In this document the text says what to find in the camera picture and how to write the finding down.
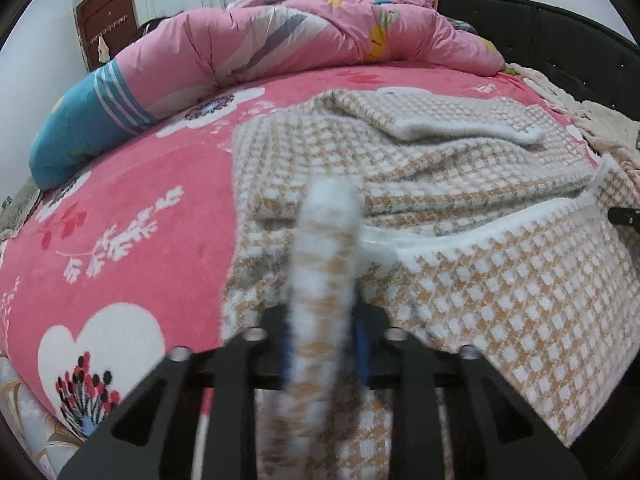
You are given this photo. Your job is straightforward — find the pale floral bed sheet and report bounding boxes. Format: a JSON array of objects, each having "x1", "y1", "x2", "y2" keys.
[{"x1": 0, "y1": 355, "x2": 86, "y2": 471}]

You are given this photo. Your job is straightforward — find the black padded headboard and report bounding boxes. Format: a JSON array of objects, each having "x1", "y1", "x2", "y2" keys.
[{"x1": 437, "y1": 0, "x2": 640, "y2": 121}]

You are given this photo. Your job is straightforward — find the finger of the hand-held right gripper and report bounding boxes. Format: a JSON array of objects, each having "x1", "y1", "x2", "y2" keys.
[{"x1": 607, "y1": 205, "x2": 640, "y2": 228}]

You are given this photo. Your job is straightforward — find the cream fluffy garment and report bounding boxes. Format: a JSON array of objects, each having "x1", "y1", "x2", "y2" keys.
[{"x1": 505, "y1": 62, "x2": 640, "y2": 181}]

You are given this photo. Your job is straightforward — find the brown wooden door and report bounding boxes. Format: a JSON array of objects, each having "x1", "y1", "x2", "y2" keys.
[{"x1": 75, "y1": 0, "x2": 138, "y2": 73}]

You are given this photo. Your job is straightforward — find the pink and blue quilt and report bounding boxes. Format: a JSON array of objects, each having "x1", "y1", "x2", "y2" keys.
[{"x1": 28, "y1": 0, "x2": 506, "y2": 191}]

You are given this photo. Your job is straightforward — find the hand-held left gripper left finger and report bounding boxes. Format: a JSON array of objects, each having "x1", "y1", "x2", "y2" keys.
[{"x1": 57, "y1": 307, "x2": 296, "y2": 480}]

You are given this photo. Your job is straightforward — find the grey-green patterned cloth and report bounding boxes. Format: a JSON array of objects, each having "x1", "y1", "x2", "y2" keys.
[{"x1": 0, "y1": 180, "x2": 42, "y2": 241}]

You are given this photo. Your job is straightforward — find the beige checkered knit coat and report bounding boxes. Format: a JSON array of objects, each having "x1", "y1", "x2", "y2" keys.
[{"x1": 220, "y1": 87, "x2": 640, "y2": 480}]

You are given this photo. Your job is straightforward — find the pink floral fleece blanket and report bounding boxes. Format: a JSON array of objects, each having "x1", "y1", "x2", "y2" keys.
[{"x1": 0, "y1": 62, "x2": 608, "y2": 426}]

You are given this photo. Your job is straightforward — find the plaid cloth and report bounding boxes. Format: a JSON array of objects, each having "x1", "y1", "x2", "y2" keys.
[{"x1": 445, "y1": 17, "x2": 481, "y2": 36}]

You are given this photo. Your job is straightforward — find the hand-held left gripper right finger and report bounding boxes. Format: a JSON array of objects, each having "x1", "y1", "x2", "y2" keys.
[{"x1": 351, "y1": 305, "x2": 586, "y2": 480}]

